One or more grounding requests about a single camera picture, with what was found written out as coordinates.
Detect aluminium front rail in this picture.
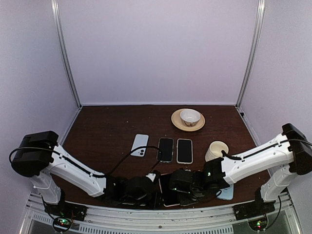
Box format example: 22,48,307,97
17,192,304,234

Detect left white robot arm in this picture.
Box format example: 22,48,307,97
9,131,159,216

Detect white ceramic bowl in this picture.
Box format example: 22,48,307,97
180,109,201,127

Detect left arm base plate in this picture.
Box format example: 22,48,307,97
45,202,87,221

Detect aluminium frame post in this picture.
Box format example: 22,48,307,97
235,0,266,109
51,0,82,109

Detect light blue phone case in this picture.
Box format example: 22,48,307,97
216,184,234,200

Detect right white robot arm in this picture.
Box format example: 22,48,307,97
168,123,312,215

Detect right aluminium frame post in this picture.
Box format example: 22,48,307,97
235,0,266,109

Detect black smartphone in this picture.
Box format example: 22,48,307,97
176,138,194,165
156,137,175,163

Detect cream ceramic mug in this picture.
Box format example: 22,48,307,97
205,141,229,162

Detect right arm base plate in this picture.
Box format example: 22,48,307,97
233,198,275,220

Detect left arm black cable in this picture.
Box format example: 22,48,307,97
9,145,164,178

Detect pink phone case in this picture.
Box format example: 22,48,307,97
158,173,181,208

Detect beige ceramic saucer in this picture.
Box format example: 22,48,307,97
171,108,205,132

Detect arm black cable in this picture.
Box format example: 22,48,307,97
9,145,164,178
265,195,286,230

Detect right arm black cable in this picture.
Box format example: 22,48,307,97
265,195,286,230

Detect light blue smartphone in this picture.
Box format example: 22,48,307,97
130,134,149,157

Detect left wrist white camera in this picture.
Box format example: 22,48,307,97
146,173,159,183

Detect left aluminium frame post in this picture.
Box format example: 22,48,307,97
51,0,82,109

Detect white phone case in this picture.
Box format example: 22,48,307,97
175,137,194,165

